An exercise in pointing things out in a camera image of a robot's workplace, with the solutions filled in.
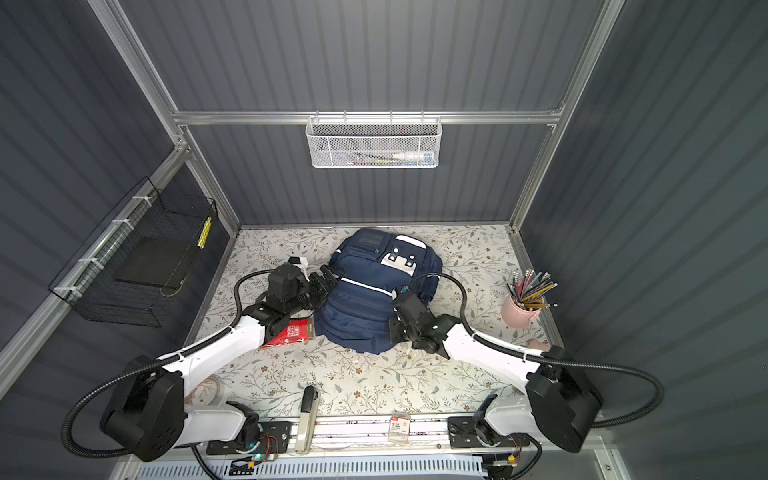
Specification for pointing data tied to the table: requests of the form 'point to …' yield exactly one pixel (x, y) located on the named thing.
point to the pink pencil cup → (515, 316)
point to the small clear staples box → (399, 429)
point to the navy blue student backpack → (374, 264)
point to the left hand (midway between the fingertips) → (342, 278)
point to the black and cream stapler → (306, 420)
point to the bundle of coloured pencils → (527, 291)
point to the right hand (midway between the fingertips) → (393, 327)
